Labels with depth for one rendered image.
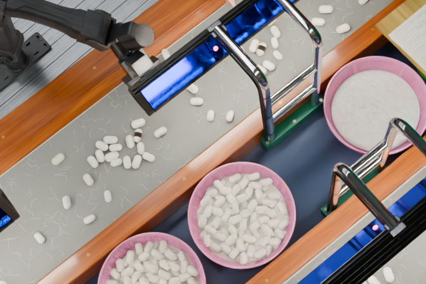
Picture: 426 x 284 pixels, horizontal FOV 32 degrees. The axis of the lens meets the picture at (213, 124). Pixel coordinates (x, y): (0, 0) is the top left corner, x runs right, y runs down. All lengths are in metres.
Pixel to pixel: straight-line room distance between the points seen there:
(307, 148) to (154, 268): 0.50
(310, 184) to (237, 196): 0.20
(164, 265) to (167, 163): 0.26
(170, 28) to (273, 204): 0.55
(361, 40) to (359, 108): 0.18
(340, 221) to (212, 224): 0.31
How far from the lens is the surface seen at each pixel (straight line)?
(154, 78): 1.61
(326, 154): 1.98
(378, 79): 2.00
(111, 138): 1.96
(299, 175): 1.97
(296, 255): 1.83
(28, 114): 2.05
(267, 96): 1.64
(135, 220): 1.89
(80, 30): 1.80
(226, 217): 1.88
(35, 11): 1.80
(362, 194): 1.50
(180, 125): 1.96
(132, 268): 1.90
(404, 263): 1.87
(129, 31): 1.77
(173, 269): 1.88
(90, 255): 1.90
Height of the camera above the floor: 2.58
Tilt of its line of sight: 70 degrees down
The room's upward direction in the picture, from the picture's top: 19 degrees counter-clockwise
